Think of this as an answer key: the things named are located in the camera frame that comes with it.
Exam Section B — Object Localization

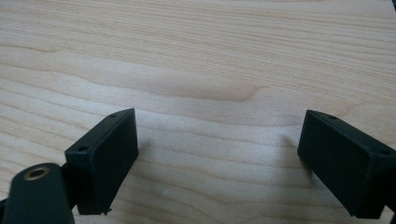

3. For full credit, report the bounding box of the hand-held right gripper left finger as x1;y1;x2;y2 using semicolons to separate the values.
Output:
64;107;140;217

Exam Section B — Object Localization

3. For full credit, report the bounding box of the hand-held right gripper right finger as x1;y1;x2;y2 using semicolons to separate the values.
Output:
296;109;396;219

